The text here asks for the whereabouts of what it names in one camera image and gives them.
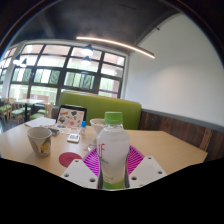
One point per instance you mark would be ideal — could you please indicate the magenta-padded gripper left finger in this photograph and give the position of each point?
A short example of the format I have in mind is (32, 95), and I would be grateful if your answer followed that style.
(78, 171)

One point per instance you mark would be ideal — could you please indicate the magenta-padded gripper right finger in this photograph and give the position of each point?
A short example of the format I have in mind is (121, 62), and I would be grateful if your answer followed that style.
(146, 170)

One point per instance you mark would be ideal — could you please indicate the clear green-capped drink bottle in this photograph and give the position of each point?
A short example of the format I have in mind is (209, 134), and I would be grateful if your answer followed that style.
(112, 150)

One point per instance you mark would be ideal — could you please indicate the flat round red coaster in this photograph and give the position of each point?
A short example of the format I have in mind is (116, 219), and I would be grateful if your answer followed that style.
(69, 159)

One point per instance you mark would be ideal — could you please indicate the small blue-capped bottle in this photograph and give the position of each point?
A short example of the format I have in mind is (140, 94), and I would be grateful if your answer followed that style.
(83, 128)

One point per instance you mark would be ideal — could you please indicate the small dark flat case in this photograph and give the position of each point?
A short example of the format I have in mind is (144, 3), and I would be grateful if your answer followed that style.
(54, 131)

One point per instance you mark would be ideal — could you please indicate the patterned paper cup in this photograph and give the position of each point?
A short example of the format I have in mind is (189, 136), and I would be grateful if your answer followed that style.
(40, 141)

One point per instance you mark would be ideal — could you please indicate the white ceramic bowl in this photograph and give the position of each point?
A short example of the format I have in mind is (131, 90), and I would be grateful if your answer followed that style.
(97, 126)

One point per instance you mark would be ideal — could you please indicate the sticker-covered laptop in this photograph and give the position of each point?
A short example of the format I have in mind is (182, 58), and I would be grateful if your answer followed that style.
(71, 117)

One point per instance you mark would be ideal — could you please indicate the green upholstered bench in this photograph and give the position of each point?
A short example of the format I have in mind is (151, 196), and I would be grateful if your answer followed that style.
(100, 106)

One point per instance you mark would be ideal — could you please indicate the light wooden dining table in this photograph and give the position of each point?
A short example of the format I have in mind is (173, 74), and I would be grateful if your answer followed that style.
(29, 101)

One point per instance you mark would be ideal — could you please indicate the wooden green-seated chairs group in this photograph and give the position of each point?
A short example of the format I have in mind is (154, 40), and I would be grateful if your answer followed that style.
(16, 111)

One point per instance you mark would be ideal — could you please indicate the large black-framed window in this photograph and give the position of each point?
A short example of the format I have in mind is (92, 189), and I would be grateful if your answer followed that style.
(63, 76)

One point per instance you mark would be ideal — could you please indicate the black pendant lamps group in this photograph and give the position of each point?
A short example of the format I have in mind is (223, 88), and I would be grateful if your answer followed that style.
(87, 50)

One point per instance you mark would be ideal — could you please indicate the long curved linear light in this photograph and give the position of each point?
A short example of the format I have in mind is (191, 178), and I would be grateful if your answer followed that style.
(116, 44)

